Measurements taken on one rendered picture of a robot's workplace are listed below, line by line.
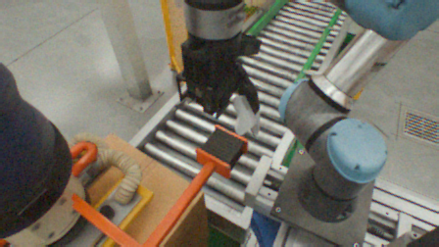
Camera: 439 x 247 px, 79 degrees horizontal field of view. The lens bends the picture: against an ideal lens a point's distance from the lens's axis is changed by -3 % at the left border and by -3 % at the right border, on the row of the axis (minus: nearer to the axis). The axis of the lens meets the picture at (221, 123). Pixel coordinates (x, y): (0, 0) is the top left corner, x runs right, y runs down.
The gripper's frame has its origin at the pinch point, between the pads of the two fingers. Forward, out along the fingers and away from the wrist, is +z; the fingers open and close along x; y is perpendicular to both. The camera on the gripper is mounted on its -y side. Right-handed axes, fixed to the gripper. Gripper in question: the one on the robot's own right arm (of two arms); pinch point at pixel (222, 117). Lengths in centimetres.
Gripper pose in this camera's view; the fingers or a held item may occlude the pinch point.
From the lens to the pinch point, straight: 52.1
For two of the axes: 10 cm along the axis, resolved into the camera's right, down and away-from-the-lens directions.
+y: -5.3, 6.6, -5.3
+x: 8.5, 4.1, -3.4
